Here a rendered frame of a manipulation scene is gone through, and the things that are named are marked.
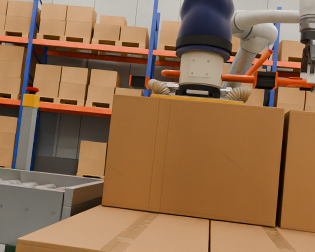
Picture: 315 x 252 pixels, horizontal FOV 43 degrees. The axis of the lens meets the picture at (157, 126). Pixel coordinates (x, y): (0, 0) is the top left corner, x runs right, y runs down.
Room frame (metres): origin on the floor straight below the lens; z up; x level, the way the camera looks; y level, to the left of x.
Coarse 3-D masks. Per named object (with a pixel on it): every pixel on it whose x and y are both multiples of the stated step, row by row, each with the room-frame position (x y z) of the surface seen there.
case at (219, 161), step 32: (128, 96) 1.43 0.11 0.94; (128, 128) 1.43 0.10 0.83; (160, 128) 1.41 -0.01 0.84; (192, 128) 1.40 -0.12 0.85; (224, 128) 1.38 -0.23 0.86; (256, 128) 1.36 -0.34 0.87; (128, 160) 1.43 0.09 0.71; (160, 160) 1.41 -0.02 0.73; (192, 160) 1.39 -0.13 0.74; (224, 160) 1.38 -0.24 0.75; (256, 160) 1.36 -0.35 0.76; (128, 192) 1.43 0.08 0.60; (160, 192) 1.41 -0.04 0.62; (192, 192) 1.39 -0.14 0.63; (224, 192) 1.38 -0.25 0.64; (256, 192) 1.36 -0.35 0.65; (256, 224) 1.36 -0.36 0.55
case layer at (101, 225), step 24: (72, 216) 1.17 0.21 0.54; (96, 216) 1.21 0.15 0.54; (120, 216) 1.26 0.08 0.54; (144, 216) 1.31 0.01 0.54; (168, 216) 1.36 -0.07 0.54; (24, 240) 0.85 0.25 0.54; (48, 240) 0.86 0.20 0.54; (72, 240) 0.88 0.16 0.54; (96, 240) 0.90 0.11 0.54; (120, 240) 0.93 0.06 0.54; (144, 240) 0.95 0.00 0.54; (168, 240) 0.98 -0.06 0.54; (192, 240) 1.01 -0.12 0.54; (216, 240) 1.04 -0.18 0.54; (240, 240) 1.08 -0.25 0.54; (264, 240) 1.11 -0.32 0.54; (288, 240) 1.15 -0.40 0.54; (312, 240) 1.19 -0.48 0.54
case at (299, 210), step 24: (288, 120) 1.36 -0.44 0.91; (312, 120) 1.35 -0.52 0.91; (288, 144) 1.36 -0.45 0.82; (312, 144) 1.35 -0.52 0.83; (288, 168) 1.36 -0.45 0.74; (312, 168) 1.35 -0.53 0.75; (288, 192) 1.36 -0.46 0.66; (312, 192) 1.34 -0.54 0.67; (288, 216) 1.36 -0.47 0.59; (312, 216) 1.34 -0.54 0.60
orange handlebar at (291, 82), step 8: (168, 72) 1.58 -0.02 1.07; (176, 72) 1.58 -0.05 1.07; (224, 80) 1.59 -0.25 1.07; (232, 80) 1.58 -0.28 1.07; (240, 80) 1.58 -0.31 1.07; (248, 80) 1.54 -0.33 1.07; (280, 80) 1.52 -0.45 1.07; (288, 80) 1.51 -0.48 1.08; (296, 80) 1.51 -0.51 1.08; (304, 80) 1.50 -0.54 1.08
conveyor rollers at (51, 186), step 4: (0, 180) 1.99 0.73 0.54; (4, 180) 1.89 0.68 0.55; (8, 180) 1.91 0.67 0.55; (12, 180) 1.94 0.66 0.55; (16, 180) 1.98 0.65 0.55; (20, 184) 1.83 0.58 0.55; (24, 184) 1.86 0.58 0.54; (28, 184) 1.90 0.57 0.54; (32, 184) 1.93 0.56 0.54; (36, 184) 1.97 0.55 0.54; (44, 184) 1.90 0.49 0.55; (48, 184) 1.93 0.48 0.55; (52, 184) 1.96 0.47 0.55; (52, 188) 1.77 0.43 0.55; (56, 188) 1.79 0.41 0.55; (60, 188) 1.83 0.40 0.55; (64, 188) 1.87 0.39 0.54
